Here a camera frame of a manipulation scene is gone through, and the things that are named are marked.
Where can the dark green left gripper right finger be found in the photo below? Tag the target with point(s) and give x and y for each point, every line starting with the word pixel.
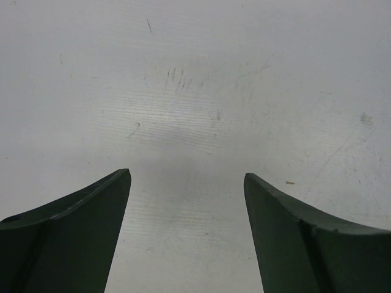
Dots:
pixel 302 249

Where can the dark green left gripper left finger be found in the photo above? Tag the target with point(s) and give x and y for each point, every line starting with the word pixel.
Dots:
pixel 68 244

